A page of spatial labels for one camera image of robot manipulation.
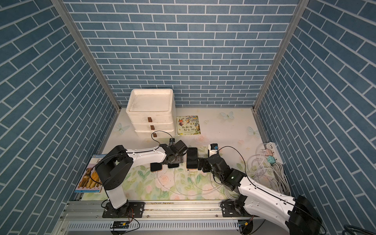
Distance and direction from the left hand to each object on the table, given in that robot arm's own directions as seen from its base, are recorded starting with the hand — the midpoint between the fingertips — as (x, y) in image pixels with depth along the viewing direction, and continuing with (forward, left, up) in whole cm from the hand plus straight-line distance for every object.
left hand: (179, 160), depth 92 cm
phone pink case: (0, -8, +2) cm, 8 cm away
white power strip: (+5, -62, +4) cm, 62 cm away
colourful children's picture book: (+28, -5, +1) cm, 28 cm away
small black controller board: (-33, +27, -3) cm, 43 cm away
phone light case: (-5, +3, +2) cm, 6 cm away
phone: (-5, +14, +1) cm, 15 cm away
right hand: (-4, -14, +11) cm, 19 cm away
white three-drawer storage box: (+18, +16, +25) cm, 35 cm away
